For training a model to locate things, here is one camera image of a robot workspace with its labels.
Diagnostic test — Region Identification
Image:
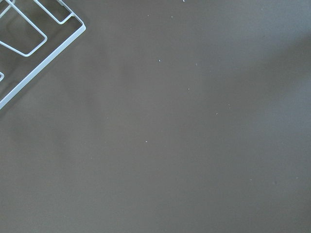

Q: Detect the white wire rack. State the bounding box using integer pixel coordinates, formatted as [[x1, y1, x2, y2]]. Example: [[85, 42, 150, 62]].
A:
[[0, 0, 86, 108]]

